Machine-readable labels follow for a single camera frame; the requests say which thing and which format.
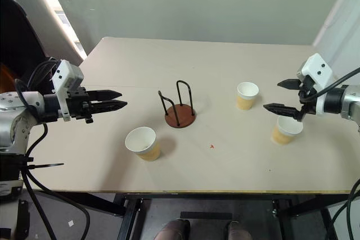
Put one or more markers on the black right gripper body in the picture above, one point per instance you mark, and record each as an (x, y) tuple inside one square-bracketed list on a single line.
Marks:
[(309, 88)]

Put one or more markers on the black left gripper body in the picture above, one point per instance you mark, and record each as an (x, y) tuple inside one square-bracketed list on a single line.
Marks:
[(79, 104)]

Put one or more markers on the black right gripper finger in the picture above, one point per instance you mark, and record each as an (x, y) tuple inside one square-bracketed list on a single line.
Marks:
[(291, 84), (281, 109)]

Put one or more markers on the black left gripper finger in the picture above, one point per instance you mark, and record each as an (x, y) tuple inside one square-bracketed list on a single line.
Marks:
[(109, 106), (105, 94)]

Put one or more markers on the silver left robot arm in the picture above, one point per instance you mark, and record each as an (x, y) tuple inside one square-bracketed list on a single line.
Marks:
[(17, 116)]

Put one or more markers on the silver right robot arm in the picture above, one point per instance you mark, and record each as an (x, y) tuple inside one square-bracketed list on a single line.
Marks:
[(350, 102)]

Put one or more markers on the yellow white paper cup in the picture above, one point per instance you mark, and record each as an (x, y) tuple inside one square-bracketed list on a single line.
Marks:
[(247, 95), (142, 143), (285, 131)]

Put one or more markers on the black zip tie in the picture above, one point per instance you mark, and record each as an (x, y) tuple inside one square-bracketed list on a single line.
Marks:
[(45, 165)]

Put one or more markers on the black chair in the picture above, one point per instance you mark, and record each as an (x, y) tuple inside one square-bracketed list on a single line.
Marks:
[(19, 35)]

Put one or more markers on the white leaning panel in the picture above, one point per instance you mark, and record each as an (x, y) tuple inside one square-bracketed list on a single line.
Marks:
[(56, 12)]

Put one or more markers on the small white paper scrap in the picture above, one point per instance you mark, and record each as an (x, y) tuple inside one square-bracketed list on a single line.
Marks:
[(71, 223)]

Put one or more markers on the dark brown rounded shape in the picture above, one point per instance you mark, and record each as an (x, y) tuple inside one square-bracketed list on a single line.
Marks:
[(173, 230), (238, 231)]

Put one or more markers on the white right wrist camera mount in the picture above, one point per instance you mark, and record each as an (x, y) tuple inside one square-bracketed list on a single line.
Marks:
[(317, 67)]

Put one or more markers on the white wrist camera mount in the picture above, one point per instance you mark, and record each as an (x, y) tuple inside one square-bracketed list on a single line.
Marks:
[(317, 67), (65, 72)]

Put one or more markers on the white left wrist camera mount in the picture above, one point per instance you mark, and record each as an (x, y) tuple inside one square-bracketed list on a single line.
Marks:
[(65, 72)]

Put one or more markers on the black metal table frame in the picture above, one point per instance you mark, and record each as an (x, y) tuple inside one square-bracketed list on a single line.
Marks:
[(197, 196)]

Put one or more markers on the black metal bracket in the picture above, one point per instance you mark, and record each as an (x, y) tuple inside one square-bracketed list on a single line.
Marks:
[(22, 220)]

